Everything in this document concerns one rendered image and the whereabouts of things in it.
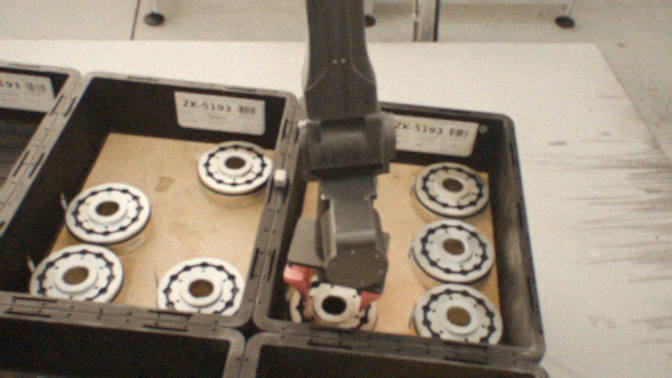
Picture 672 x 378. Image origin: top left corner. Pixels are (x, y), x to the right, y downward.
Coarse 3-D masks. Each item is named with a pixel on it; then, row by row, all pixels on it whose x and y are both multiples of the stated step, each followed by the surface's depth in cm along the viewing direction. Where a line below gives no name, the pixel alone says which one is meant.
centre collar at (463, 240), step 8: (440, 240) 91; (448, 240) 92; (456, 240) 92; (464, 240) 91; (440, 248) 90; (464, 248) 91; (472, 248) 90; (440, 256) 90; (448, 256) 89; (456, 256) 89; (464, 256) 89
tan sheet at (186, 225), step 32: (96, 160) 102; (128, 160) 103; (160, 160) 103; (192, 160) 104; (160, 192) 99; (192, 192) 99; (160, 224) 95; (192, 224) 95; (224, 224) 95; (256, 224) 96; (128, 256) 90; (160, 256) 91; (192, 256) 91; (224, 256) 91; (128, 288) 87
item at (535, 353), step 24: (480, 120) 100; (504, 120) 99; (288, 168) 89; (288, 192) 86; (528, 240) 83; (264, 264) 78; (528, 264) 81; (264, 288) 76; (528, 288) 80; (264, 312) 74; (528, 312) 76; (312, 336) 72; (336, 336) 72; (360, 336) 72; (384, 336) 73; (408, 336) 73; (528, 360) 72
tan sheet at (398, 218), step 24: (408, 168) 106; (312, 192) 101; (384, 192) 102; (408, 192) 102; (384, 216) 98; (408, 216) 99; (408, 240) 96; (408, 264) 93; (384, 288) 90; (408, 288) 90; (384, 312) 87; (408, 312) 87
